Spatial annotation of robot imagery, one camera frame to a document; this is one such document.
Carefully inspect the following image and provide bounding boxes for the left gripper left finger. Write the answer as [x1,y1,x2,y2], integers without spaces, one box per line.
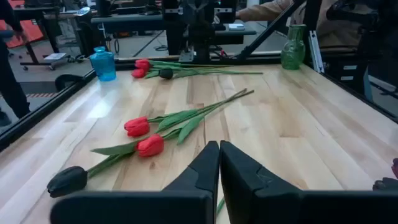
[49,140,220,224]

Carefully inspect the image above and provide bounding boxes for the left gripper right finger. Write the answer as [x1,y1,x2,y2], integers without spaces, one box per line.
[220,139,398,224]

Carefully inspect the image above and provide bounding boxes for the red artificial tulip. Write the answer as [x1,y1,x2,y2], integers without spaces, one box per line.
[134,58,234,70]
[124,88,249,138]
[131,68,218,79]
[135,89,255,157]

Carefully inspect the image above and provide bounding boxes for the blue glass vase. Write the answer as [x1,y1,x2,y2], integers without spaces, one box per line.
[89,46,117,82]

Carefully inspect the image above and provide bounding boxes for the green glass vase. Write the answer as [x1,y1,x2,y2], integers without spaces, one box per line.
[280,24,307,70]

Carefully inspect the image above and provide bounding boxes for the dark long background table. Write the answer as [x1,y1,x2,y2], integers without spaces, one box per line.
[91,14,257,46]

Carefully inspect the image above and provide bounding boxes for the person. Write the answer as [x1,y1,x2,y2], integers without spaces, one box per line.
[235,0,379,47]
[0,0,32,127]

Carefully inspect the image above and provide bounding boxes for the black background desk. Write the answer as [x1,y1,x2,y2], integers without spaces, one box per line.
[14,6,68,71]

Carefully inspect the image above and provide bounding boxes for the white paper tray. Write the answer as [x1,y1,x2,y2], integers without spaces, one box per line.
[43,52,68,62]

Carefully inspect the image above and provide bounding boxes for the red partition panel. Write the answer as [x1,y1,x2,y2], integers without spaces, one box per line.
[0,0,44,49]

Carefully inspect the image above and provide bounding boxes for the silver aluminium bar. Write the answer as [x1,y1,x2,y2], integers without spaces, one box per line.
[307,30,326,74]

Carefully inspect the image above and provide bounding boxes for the black drawer cabinet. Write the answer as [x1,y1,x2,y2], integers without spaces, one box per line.
[323,54,373,97]

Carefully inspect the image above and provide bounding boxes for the black diagonal frame strut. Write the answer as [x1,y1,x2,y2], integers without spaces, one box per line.
[234,0,307,62]

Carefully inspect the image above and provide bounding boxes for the black rig frame post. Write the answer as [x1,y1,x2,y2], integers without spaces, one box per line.
[303,0,323,63]

